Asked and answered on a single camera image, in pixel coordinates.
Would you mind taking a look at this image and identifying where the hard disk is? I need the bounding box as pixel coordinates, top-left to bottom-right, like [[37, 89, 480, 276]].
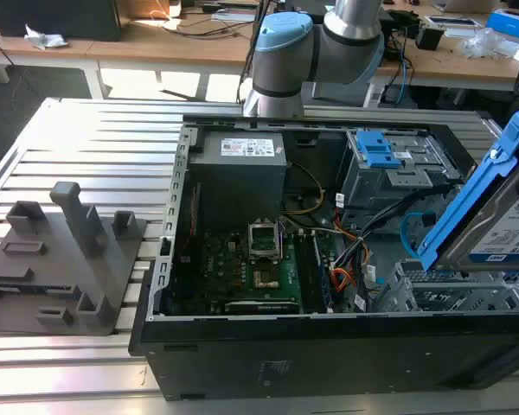
[[416, 99, 519, 274]]

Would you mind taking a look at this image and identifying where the grey metal disk bay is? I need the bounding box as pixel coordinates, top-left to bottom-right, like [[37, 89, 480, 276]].
[[379, 259, 519, 313]]

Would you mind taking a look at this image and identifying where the black RAM slot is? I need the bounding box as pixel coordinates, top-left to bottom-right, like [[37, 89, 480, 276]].
[[294, 233, 330, 313]]

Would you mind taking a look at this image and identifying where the black expansion slot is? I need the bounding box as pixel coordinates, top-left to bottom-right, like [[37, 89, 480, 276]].
[[222, 299, 303, 314]]

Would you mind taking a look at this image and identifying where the blue cardboard box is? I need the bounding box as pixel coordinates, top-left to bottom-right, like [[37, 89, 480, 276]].
[[486, 8, 519, 45]]

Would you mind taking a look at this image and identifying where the clear plastic bag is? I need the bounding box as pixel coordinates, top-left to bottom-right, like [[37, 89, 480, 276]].
[[461, 27, 519, 61]]

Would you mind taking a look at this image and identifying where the wooden desk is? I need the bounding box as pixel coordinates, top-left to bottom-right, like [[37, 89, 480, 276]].
[[0, 15, 263, 101], [378, 10, 519, 94]]

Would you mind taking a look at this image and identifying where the small black box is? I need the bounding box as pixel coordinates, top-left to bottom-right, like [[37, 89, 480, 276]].
[[414, 24, 445, 52]]

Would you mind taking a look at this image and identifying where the blue plastic drive latch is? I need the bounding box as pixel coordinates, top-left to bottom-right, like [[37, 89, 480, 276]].
[[355, 130, 404, 169]]

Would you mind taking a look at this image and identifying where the grey metal drive cage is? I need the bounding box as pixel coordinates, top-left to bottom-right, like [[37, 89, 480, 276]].
[[342, 129, 465, 211]]

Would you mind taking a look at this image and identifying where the grey power supply unit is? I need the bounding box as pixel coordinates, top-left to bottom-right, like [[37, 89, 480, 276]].
[[188, 131, 289, 222]]

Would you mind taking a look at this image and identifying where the metal socket cover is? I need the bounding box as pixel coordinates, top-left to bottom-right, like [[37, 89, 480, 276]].
[[247, 220, 285, 261]]

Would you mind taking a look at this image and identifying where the CPU socket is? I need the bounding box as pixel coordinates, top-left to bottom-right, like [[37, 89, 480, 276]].
[[251, 264, 283, 291]]

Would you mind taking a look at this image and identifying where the green motherboard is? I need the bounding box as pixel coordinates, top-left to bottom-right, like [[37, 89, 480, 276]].
[[172, 219, 343, 315]]

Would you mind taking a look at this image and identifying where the black open PC case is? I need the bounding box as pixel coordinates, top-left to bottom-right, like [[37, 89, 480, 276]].
[[128, 112, 519, 403]]

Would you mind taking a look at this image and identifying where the grey parts rack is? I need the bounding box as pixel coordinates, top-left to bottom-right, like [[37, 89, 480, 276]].
[[0, 181, 149, 336]]

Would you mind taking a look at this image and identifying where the black computer box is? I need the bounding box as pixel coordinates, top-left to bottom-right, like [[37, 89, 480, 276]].
[[0, 0, 123, 43]]

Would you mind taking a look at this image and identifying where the white crumpled paper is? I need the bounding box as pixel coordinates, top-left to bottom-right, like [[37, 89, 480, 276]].
[[23, 23, 69, 49]]

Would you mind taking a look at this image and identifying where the blue hanging cable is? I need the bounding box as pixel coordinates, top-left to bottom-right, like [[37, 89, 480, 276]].
[[396, 54, 413, 105]]

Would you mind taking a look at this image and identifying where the blue disk wire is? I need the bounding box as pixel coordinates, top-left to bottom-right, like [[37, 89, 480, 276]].
[[400, 211, 430, 261]]

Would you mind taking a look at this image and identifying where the black disk wire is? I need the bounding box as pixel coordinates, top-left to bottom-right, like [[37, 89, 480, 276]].
[[353, 188, 453, 244]]

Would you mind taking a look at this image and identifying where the yellow black power wire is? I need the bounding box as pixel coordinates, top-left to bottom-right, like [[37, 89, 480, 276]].
[[284, 161, 326, 215]]

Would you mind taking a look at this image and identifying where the orange yellow wire bundle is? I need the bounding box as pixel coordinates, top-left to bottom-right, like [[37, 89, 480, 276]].
[[328, 227, 372, 296]]

